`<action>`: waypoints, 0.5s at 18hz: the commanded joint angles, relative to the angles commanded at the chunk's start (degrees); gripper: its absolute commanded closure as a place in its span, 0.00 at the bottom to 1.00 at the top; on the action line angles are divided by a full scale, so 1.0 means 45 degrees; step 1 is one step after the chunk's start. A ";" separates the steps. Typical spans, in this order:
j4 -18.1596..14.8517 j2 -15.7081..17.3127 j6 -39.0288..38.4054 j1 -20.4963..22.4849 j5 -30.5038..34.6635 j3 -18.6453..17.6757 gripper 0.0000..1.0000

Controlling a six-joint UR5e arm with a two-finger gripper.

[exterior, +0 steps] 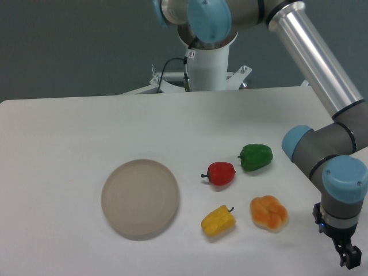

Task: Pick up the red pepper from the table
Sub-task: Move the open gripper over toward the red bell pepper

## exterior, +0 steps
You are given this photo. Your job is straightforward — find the black cable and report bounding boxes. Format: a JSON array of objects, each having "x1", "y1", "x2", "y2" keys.
[{"x1": 156, "y1": 36, "x2": 199, "y2": 94}]

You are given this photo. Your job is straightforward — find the yellow bell pepper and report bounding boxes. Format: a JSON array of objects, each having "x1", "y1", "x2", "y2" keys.
[{"x1": 201, "y1": 205, "x2": 236, "y2": 237}]

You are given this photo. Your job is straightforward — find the beige round plate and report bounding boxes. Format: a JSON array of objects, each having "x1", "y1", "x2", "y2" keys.
[{"x1": 101, "y1": 159, "x2": 180, "y2": 240}]

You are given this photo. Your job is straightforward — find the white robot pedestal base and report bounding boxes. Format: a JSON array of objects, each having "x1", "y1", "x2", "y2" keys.
[{"x1": 123, "y1": 45, "x2": 266, "y2": 95}]

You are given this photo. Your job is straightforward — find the red bell pepper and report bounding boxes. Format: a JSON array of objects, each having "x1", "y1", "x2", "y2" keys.
[{"x1": 201, "y1": 162, "x2": 236, "y2": 186}]

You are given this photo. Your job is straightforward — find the green bell pepper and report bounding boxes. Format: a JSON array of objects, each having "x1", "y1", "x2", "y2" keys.
[{"x1": 238, "y1": 144, "x2": 273, "y2": 171}]

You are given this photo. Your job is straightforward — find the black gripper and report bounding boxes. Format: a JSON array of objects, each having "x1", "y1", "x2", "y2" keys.
[{"x1": 313, "y1": 202, "x2": 363, "y2": 270}]

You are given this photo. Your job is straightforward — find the braided bread roll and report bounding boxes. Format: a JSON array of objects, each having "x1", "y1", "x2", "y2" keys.
[{"x1": 250, "y1": 195, "x2": 289, "y2": 232}]

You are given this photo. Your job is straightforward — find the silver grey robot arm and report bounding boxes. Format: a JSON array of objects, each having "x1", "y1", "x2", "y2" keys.
[{"x1": 153, "y1": 1, "x2": 367, "y2": 269}]

